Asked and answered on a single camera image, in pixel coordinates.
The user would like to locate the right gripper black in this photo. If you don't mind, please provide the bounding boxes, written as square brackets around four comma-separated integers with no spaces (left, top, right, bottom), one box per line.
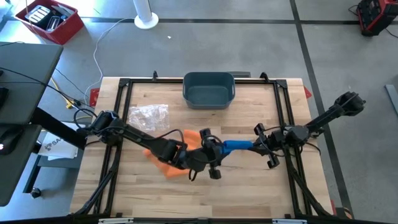
[248,123,292,169]

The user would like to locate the grey desk foot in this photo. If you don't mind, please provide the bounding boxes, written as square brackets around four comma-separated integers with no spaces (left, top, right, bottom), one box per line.
[23,154,82,194]

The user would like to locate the blue elastic bandage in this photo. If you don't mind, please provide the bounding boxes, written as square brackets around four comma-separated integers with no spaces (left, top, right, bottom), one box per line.
[219,139,254,156]

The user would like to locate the red and black equipment case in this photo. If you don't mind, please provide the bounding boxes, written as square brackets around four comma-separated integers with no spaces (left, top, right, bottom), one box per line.
[356,0,398,37]

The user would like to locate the grey desk top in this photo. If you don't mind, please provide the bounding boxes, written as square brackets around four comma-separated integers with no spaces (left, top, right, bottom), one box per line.
[0,42,64,125]

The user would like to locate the grey metal bar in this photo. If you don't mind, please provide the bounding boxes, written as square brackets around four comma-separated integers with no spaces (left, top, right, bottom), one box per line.
[384,83,398,116]

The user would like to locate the orange elastic bandage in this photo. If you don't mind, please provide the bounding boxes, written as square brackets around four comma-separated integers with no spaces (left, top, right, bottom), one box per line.
[142,129,202,179]

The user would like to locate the dark grey desk panel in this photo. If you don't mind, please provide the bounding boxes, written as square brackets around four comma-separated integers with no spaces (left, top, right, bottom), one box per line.
[0,124,43,208]

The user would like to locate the red plastic crate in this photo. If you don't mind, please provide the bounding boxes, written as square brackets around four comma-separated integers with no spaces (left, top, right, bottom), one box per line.
[15,0,85,45]

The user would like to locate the black desk support beam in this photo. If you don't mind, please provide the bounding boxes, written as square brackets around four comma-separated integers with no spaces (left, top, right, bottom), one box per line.
[30,107,88,150]

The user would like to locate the white floor cable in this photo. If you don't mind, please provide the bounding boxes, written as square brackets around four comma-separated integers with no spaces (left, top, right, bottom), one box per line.
[83,17,136,98]

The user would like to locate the clear plastic bag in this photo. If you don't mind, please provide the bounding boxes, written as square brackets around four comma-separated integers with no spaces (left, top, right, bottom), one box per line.
[127,104,171,133]

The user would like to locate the dark teal plastic bin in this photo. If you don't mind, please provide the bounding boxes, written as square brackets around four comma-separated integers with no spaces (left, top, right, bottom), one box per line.
[182,72,236,110]

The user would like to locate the white printed papers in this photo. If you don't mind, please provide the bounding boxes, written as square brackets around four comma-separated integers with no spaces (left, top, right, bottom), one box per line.
[37,122,85,160]

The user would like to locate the white pedestal tower fan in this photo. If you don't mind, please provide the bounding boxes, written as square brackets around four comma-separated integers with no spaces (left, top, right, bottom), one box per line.
[132,0,160,30]

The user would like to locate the white edge bracket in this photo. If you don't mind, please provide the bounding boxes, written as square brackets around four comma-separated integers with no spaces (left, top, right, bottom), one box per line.
[272,218,308,224]
[98,217,134,224]

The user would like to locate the black desk cable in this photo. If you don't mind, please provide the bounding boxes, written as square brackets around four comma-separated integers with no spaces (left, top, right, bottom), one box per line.
[0,67,96,111]

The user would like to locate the black computer mouse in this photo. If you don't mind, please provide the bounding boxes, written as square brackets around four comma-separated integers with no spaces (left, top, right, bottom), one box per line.
[0,129,23,156]

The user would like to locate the white ribbed device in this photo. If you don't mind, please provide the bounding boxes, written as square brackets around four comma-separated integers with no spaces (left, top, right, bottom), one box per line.
[24,5,52,24]

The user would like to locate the black aluminium table frame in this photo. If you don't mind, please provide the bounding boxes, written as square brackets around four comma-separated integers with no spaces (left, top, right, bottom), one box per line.
[70,70,338,218]

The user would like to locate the yellow cable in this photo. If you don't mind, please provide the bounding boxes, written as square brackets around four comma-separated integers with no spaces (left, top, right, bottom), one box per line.
[50,77,94,122]

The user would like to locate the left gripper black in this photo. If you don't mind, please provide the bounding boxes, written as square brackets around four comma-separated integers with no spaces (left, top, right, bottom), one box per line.
[186,128,228,180]

